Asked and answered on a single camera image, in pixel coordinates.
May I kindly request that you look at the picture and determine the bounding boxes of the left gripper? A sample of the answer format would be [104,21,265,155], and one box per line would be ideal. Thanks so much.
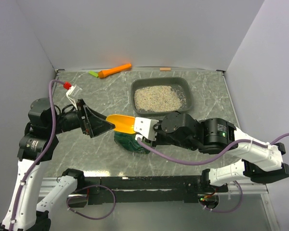
[49,98,115,136]

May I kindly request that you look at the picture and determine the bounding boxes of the yellow plastic scoop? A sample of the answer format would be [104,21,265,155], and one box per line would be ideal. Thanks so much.
[106,114,136,134]

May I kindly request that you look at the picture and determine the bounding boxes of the green litter bag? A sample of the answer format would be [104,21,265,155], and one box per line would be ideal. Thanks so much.
[114,131,150,154]

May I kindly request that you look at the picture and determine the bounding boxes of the grey litter box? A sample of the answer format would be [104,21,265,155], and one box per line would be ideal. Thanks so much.
[131,77,193,116]

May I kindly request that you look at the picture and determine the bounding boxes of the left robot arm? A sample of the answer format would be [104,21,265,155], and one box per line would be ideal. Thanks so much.
[0,98,115,231]

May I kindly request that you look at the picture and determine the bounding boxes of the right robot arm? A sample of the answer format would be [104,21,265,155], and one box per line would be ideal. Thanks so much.
[153,112,289,192]

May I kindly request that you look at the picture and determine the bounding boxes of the litter granules in box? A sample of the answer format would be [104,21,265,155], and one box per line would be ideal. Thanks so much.
[134,85,186,113]

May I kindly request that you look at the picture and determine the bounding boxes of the green rectangular block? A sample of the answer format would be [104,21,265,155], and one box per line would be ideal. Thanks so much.
[88,71,99,78]

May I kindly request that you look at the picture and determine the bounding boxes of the orange toy microphone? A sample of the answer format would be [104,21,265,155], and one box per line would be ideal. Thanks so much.
[98,64,132,78]

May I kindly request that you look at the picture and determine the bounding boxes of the tan tape piece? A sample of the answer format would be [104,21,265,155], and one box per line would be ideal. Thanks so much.
[159,67,171,71]

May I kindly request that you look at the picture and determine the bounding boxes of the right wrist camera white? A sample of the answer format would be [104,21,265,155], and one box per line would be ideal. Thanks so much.
[133,117,159,141]

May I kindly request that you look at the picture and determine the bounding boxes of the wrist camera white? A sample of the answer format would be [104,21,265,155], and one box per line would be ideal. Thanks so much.
[133,117,159,141]
[63,82,82,108]

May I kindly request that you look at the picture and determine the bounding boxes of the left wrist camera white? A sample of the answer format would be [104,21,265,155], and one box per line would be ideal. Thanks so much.
[63,82,82,108]

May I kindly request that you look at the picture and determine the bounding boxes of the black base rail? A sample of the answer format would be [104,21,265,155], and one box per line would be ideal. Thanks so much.
[72,175,228,205]

